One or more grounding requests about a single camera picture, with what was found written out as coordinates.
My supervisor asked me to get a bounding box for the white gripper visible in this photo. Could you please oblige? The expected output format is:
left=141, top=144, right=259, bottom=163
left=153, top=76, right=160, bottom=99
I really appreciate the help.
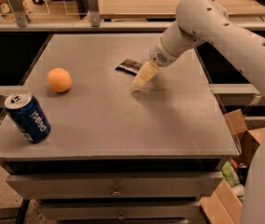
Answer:
left=132, top=36, right=177, bottom=88

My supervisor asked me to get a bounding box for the black rxbar chocolate wrapper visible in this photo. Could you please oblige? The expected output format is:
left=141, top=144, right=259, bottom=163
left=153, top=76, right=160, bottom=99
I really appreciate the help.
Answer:
left=116, top=59, right=142, bottom=76

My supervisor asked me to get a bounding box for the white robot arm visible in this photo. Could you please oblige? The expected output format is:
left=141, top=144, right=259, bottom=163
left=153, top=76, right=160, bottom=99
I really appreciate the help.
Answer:
left=133, top=0, right=265, bottom=224

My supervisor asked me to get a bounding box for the blue pepsi can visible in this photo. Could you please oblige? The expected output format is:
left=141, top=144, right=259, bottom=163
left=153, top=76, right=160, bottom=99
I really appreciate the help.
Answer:
left=5, top=91, right=51, bottom=143

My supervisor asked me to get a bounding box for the wooden desk top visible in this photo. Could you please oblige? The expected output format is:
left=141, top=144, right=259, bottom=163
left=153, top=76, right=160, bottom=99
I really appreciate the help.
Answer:
left=99, top=0, right=265, bottom=18

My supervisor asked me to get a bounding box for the grey drawer cabinet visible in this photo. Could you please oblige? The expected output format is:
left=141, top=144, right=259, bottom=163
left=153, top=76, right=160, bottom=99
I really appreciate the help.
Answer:
left=0, top=34, right=238, bottom=224

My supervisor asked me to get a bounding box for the orange fruit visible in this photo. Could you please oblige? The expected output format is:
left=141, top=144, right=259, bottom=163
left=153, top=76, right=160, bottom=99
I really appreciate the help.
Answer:
left=48, top=68, right=72, bottom=92

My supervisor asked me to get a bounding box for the upper grey drawer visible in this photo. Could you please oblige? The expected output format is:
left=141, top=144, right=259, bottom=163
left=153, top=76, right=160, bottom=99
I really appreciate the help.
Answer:
left=7, top=172, right=223, bottom=200

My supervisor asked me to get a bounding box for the grey drawer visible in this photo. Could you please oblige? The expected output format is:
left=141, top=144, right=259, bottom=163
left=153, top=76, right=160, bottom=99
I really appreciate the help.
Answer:
left=7, top=172, right=223, bottom=200
left=41, top=201, right=200, bottom=220

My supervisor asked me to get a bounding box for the green snack bag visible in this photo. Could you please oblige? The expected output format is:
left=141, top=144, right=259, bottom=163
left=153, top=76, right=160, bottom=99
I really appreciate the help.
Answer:
left=221, top=161, right=240, bottom=187

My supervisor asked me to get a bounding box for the cardboard box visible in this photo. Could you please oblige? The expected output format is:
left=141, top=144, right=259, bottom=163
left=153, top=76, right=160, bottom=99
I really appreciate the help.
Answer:
left=201, top=109, right=265, bottom=224

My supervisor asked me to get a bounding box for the lower grey drawer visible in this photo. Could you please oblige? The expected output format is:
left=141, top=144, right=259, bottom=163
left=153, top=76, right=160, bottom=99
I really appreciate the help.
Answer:
left=41, top=201, right=200, bottom=220

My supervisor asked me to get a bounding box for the middle metal bracket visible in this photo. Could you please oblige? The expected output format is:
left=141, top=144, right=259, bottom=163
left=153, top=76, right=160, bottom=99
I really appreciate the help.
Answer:
left=88, top=0, right=101, bottom=27

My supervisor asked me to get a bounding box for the left metal bracket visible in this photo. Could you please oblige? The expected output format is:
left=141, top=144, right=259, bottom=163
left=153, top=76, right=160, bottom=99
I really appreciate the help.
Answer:
left=9, top=0, right=29, bottom=27

